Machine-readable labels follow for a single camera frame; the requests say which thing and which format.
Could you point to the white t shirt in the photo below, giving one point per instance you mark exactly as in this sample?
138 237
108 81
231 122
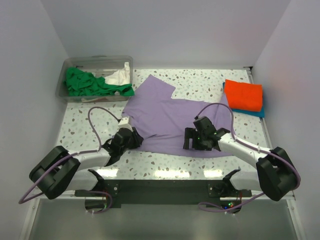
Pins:
120 77

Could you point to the purple t shirt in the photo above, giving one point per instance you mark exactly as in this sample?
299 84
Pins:
161 120

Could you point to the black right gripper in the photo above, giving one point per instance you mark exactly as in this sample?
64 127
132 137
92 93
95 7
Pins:
189 133

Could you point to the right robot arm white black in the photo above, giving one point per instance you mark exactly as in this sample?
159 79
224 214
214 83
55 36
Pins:
275 173

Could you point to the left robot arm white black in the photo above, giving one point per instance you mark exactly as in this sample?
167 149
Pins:
63 170

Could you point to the clear plastic bin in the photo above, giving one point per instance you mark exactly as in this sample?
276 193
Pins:
98 66

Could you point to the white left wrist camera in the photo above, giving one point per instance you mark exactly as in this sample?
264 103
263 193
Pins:
124 123

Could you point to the teal folded t shirt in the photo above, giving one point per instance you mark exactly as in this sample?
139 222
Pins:
255 113

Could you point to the green t shirt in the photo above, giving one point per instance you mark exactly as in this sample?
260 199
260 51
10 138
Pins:
84 84

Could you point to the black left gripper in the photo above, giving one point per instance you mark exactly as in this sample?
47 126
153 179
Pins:
137 139

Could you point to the orange folded t shirt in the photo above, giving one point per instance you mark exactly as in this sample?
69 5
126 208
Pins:
243 95

